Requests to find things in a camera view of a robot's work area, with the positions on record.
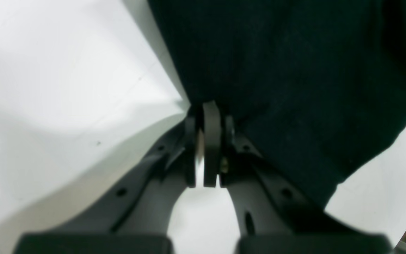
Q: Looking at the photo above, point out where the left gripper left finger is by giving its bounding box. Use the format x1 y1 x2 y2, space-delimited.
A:
14 116 197 254

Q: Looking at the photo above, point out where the black graphic t-shirt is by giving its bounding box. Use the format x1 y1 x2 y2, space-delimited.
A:
148 0 406 208

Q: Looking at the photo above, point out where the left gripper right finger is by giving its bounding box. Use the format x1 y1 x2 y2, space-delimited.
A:
203 101 393 254

